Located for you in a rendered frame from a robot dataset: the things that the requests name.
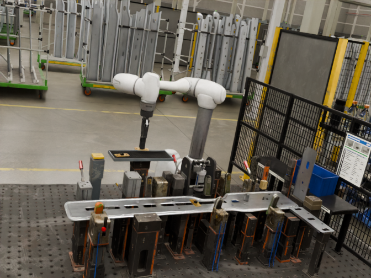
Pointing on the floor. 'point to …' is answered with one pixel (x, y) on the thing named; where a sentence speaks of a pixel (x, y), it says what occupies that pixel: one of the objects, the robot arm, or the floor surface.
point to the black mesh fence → (301, 148)
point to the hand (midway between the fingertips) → (142, 142)
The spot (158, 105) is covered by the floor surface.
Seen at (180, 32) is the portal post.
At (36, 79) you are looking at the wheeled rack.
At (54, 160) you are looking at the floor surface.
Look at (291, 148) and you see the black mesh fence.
